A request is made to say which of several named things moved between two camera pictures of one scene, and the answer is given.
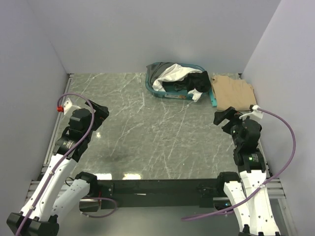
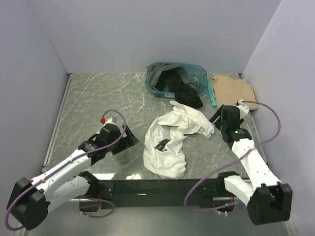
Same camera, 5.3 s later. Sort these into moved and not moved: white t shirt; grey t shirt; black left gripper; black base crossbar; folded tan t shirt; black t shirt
Moved: white t shirt; black left gripper; black t shirt
Not moved: black base crossbar; folded tan t shirt; grey t shirt
